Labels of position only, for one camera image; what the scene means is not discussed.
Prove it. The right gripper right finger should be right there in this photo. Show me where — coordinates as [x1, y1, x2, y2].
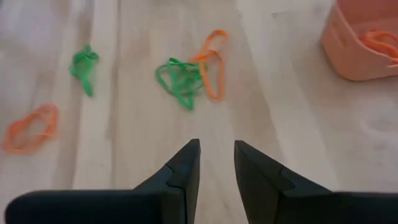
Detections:
[234, 140, 398, 224]

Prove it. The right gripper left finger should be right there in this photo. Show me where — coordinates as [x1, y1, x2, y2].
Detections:
[4, 138, 201, 224]

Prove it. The green rubber band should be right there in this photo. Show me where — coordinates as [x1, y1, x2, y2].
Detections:
[154, 57, 208, 111]
[68, 44, 100, 98]

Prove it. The orange plastic basket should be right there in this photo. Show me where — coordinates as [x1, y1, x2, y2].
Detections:
[320, 0, 398, 82]

